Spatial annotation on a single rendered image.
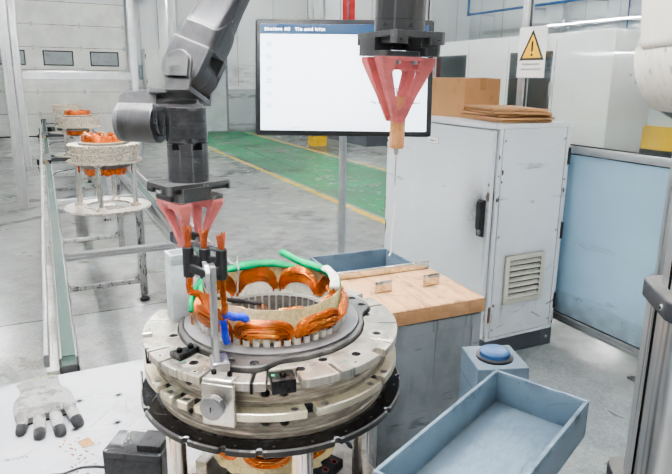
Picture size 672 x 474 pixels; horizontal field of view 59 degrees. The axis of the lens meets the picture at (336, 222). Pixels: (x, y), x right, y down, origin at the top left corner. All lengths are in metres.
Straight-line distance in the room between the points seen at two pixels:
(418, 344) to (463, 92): 2.55
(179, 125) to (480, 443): 0.55
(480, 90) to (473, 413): 2.87
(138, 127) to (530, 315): 2.72
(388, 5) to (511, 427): 0.48
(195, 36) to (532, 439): 0.65
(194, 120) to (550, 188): 2.53
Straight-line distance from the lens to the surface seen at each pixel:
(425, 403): 1.00
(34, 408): 1.28
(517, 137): 2.98
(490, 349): 0.85
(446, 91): 3.47
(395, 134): 0.71
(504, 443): 0.70
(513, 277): 3.15
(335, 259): 1.16
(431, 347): 0.96
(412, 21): 0.69
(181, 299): 0.78
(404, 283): 1.01
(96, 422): 1.23
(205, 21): 0.87
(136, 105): 0.89
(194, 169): 0.85
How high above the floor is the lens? 1.40
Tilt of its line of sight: 14 degrees down
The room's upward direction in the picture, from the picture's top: 1 degrees clockwise
